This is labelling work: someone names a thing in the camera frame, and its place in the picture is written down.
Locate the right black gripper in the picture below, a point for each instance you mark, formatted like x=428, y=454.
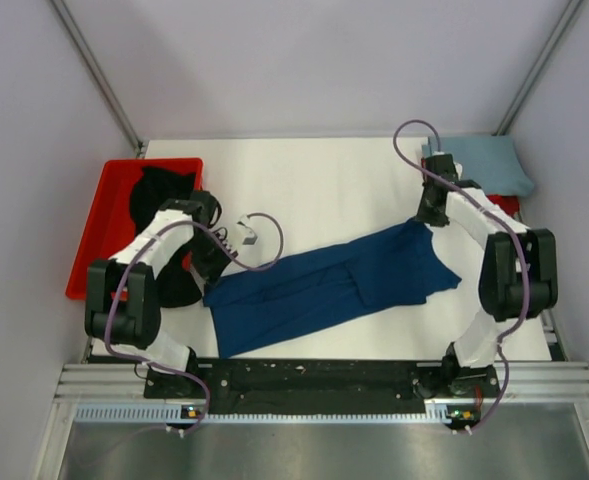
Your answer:
x=422, y=215

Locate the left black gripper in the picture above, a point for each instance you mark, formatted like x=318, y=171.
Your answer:
x=211, y=272

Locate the dark blue t shirt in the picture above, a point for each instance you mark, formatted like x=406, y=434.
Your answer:
x=319, y=289

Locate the black t shirt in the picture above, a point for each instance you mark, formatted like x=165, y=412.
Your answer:
x=159, y=200

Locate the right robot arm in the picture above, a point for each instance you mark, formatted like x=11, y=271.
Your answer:
x=518, y=274

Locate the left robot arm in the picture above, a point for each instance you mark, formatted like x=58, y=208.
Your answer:
x=127, y=292

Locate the folded light blue t shirt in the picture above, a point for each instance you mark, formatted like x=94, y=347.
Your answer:
x=490, y=161

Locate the folded red t shirt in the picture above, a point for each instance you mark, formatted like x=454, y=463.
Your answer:
x=509, y=204

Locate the red plastic tray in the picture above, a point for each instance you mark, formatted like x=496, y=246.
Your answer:
x=109, y=227

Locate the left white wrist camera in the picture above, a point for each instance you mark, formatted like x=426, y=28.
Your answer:
x=237, y=236

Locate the right aluminium frame post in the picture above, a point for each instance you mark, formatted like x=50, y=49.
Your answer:
x=551, y=47

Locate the aluminium frame post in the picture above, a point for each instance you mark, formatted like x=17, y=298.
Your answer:
x=551, y=47
x=96, y=73

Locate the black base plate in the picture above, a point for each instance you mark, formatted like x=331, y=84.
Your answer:
x=297, y=386

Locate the aluminium front rail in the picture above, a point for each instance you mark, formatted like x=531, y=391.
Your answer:
x=529, y=382

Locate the aluminium rail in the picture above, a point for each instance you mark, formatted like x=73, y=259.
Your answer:
x=529, y=382
x=541, y=339

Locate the right side aluminium rail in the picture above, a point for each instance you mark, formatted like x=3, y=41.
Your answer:
x=541, y=339

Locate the light blue cable duct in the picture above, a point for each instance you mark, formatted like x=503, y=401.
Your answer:
x=431, y=413

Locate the left aluminium frame post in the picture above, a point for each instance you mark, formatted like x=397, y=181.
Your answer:
x=96, y=73

